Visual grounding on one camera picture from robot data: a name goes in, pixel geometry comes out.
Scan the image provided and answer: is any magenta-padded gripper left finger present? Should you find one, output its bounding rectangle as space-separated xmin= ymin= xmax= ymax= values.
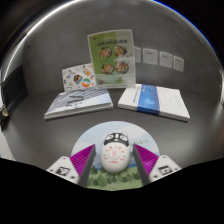
xmin=45 ymin=143 xmax=97 ymax=188

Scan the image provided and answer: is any white book with blue band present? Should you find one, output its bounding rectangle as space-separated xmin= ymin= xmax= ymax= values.
xmin=117 ymin=83 xmax=191 ymax=123

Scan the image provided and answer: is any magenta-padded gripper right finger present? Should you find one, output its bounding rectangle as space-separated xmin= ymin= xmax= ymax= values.
xmin=132 ymin=143 xmax=183 ymax=186

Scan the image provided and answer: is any green food menu sign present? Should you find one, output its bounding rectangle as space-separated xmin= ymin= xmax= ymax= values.
xmin=86 ymin=28 xmax=137 ymax=90

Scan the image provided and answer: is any white wall sockets group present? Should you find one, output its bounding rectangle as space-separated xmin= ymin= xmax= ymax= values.
xmin=132 ymin=46 xmax=186 ymax=73

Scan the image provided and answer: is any grey striped-cover book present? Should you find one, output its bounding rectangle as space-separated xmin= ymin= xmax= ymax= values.
xmin=43 ymin=87 xmax=115 ymax=121

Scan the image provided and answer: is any black panel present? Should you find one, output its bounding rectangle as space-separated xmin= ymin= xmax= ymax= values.
xmin=0 ymin=64 xmax=30 ymax=132

